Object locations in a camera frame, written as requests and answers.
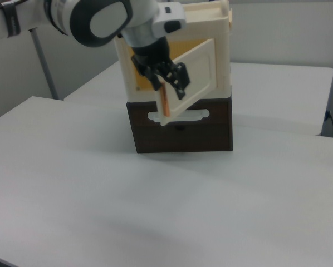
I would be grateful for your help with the cream plastic cabinet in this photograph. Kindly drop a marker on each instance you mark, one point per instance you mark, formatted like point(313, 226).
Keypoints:
point(205, 27)

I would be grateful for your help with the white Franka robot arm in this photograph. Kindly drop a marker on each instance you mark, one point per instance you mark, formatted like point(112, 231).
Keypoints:
point(99, 19)

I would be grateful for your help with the dark brown drawer box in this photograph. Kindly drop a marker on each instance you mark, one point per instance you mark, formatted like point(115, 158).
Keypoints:
point(188, 139)

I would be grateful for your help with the cream cabinet door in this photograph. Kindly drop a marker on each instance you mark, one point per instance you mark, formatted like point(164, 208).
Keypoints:
point(200, 72)

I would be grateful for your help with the grey metal frame pole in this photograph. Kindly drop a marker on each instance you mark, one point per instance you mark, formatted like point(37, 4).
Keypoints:
point(45, 66)

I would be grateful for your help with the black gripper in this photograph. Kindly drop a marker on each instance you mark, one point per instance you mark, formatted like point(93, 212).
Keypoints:
point(152, 54)

